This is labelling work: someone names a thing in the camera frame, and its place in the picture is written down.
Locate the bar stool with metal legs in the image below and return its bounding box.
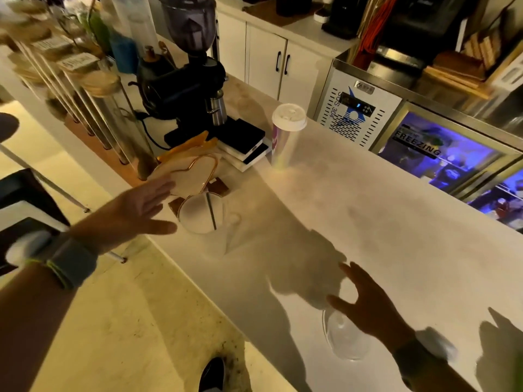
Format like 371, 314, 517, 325
0, 112, 91, 214

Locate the black chair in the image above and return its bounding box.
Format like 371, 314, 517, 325
0, 168, 128, 278

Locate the row of glass jars wooden lids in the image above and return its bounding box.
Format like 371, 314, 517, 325
0, 0, 160, 181

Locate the brown wooden coaster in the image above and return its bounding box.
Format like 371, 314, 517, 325
168, 177, 232, 219

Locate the white filter in wire holder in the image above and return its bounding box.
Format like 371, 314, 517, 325
148, 153, 222, 199

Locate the thin stirring stick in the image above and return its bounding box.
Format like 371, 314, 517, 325
205, 192, 217, 231

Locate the black coffee grinder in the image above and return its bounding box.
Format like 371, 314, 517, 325
129, 0, 228, 148

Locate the person's right forearm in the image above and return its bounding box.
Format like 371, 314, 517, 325
402, 357, 479, 392

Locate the stack of wooden boards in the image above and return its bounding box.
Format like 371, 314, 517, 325
423, 50, 493, 99

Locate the large black appliance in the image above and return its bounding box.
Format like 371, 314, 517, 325
375, 0, 470, 72

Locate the bundle of orange straws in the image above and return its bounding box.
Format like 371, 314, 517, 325
351, 0, 401, 71

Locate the wooden jar rack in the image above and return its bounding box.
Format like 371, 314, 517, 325
63, 115, 144, 188

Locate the black coffee machine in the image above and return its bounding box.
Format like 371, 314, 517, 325
321, 0, 372, 40

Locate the person's left hand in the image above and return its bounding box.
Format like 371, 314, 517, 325
69, 174, 179, 256

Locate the black and white coffee scale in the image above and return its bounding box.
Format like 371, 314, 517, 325
216, 117, 273, 173

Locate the paper cup with white lid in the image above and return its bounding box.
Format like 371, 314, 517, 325
270, 103, 308, 170

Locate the stainless steel dosing cup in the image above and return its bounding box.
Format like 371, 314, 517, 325
205, 90, 228, 127

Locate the grey wristband with white tracker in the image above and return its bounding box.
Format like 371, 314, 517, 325
392, 327, 459, 380
5, 230, 99, 290

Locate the person's left forearm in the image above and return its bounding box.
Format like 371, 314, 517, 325
0, 263, 76, 392

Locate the person's black shoe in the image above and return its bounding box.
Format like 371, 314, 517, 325
198, 357, 226, 392

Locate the clear glass pitcher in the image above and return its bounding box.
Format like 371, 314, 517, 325
177, 192, 242, 258

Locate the steel undercounter glass door fridge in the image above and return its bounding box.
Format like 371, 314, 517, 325
314, 57, 523, 235

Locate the white cabinet with black handles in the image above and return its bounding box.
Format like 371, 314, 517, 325
214, 11, 332, 115

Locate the person's right hand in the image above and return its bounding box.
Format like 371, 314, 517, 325
326, 261, 416, 354

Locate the blue bottle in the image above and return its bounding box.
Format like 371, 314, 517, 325
108, 32, 140, 75

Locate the yellow cloth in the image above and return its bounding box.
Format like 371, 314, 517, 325
157, 131, 220, 164

